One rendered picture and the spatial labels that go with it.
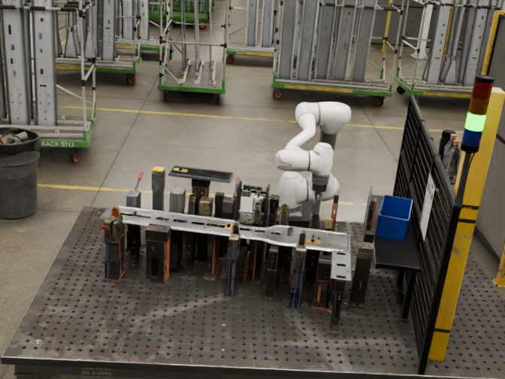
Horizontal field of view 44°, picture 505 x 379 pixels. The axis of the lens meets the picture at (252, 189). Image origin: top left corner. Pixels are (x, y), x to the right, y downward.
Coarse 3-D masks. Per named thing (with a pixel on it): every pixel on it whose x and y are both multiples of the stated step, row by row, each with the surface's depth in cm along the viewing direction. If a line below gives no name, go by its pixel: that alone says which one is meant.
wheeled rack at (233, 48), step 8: (232, 8) 1273; (240, 8) 1273; (232, 32) 1289; (272, 40) 1297; (232, 48) 1219; (240, 48) 1220; (248, 48) 1224; (256, 48) 1244; (264, 48) 1244; (272, 48) 1243; (232, 56) 1226; (272, 56) 1216; (296, 56) 1215; (312, 64) 1230
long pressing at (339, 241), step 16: (112, 208) 358; (128, 208) 359; (144, 224) 343; (160, 224) 344; (176, 224) 345; (192, 224) 346; (224, 224) 349; (240, 224) 350; (256, 240) 337; (272, 240) 336; (288, 240) 337; (320, 240) 340; (336, 240) 341
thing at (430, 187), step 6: (432, 180) 310; (432, 186) 308; (426, 192) 323; (432, 192) 307; (426, 198) 321; (432, 198) 305; (426, 204) 319; (426, 210) 317; (426, 216) 315; (426, 222) 313; (420, 228) 327; (426, 228) 311
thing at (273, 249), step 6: (270, 252) 326; (276, 252) 326; (270, 258) 328; (276, 258) 327; (270, 264) 329; (276, 264) 329; (270, 270) 330; (270, 276) 331; (270, 282) 334; (270, 288) 335; (264, 294) 341; (270, 294) 336
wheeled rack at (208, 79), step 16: (160, 0) 877; (160, 16) 886; (160, 32) 895; (224, 32) 1079; (160, 48) 903; (224, 48) 910; (160, 64) 912; (176, 64) 1060; (192, 64) 1069; (208, 64) 1079; (224, 64) 917; (160, 80) 922; (176, 80) 923; (192, 80) 960; (208, 80) 964; (224, 80) 927
